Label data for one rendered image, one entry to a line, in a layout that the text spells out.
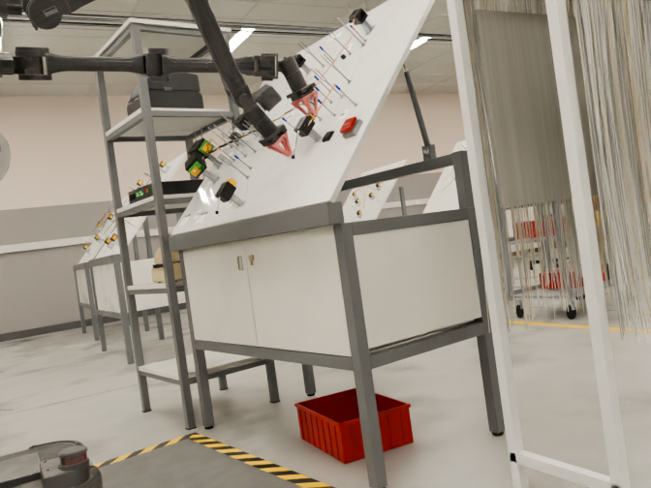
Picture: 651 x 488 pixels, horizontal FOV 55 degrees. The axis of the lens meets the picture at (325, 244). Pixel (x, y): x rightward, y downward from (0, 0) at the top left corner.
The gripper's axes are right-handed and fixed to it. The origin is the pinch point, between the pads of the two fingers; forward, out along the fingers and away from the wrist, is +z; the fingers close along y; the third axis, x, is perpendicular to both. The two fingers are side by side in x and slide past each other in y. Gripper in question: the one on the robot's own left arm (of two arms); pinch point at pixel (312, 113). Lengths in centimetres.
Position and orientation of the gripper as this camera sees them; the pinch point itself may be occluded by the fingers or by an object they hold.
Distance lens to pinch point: 214.4
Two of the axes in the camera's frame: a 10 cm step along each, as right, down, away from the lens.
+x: -7.1, 5.3, -4.6
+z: 4.4, 8.5, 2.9
